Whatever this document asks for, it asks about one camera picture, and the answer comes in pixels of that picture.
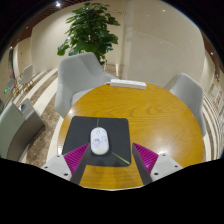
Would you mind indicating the white plant pot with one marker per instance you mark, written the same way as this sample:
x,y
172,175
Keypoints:
x,y
103,63

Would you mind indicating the white printed computer mouse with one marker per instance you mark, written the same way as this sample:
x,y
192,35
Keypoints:
x,y
99,140

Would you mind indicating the light grey shell chair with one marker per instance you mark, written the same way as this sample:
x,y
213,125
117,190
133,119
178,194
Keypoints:
x,y
78,78
188,96

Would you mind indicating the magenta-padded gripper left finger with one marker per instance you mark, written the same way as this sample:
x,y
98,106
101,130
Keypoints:
x,y
77,158

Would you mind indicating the small white chair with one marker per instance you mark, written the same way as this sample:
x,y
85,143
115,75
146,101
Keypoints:
x,y
26,75

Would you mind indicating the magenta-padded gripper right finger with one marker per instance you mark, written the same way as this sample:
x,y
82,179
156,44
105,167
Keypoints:
x,y
146,158

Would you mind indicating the white power strip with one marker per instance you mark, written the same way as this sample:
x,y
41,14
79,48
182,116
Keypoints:
x,y
128,84

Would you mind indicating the green leafy potted plant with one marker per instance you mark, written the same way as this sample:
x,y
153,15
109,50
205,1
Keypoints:
x,y
90,30

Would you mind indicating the grey-green chair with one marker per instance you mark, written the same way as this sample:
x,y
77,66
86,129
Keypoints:
x,y
16,130

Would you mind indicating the black mouse pad green lines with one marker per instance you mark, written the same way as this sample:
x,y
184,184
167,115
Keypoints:
x,y
118,133

